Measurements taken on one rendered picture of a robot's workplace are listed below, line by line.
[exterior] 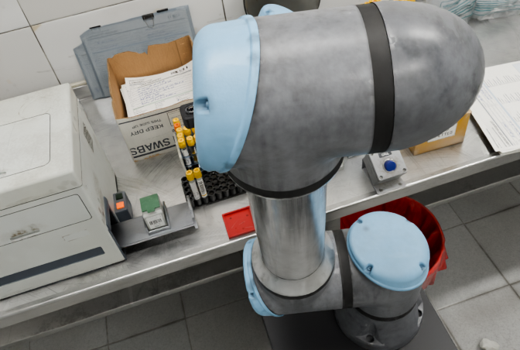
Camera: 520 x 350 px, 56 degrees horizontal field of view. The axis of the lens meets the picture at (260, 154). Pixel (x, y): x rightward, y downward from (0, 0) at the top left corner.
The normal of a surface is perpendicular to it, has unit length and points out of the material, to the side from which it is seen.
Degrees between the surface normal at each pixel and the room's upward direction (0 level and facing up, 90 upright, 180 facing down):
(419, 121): 88
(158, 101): 1
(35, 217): 90
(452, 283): 0
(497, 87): 0
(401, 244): 9
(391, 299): 94
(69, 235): 90
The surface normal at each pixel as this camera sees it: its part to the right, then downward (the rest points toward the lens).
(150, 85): -0.14, -0.68
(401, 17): 0.04, -0.60
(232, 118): -0.04, 0.36
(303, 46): -0.07, -0.30
